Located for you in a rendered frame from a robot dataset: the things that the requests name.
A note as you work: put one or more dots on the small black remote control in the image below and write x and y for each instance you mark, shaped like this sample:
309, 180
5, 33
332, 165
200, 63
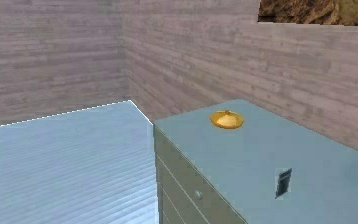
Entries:
283, 183

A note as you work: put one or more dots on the brown framed wall picture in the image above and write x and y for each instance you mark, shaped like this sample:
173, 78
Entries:
313, 11

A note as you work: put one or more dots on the golden round lidded vessel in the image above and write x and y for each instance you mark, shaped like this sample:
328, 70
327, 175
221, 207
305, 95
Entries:
227, 120

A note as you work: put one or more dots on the grey-green chest of drawers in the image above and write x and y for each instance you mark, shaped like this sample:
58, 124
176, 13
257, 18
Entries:
260, 166

